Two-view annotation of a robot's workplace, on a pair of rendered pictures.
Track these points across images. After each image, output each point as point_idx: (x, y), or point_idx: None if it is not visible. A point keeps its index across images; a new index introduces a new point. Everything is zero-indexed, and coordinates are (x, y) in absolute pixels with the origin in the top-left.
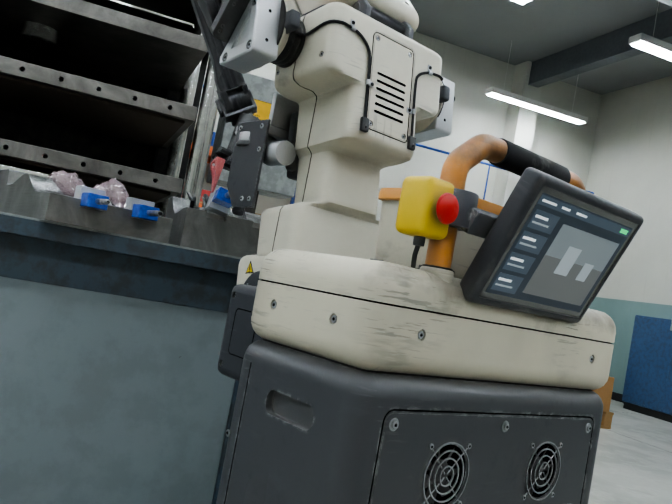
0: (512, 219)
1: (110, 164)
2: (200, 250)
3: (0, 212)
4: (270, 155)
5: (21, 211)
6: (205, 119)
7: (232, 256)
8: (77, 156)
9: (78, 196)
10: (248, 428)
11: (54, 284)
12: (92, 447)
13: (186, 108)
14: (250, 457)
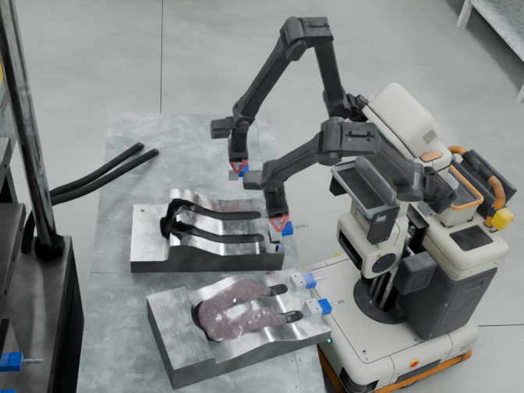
0: (507, 202)
1: (9, 264)
2: (299, 262)
3: (320, 364)
4: (397, 217)
5: (274, 355)
6: (40, 146)
7: (296, 246)
8: (2, 294)
9: (319, 315)
10: (455, 299)
11: None
12: None
13: (8, 149)
14: (455, 302)
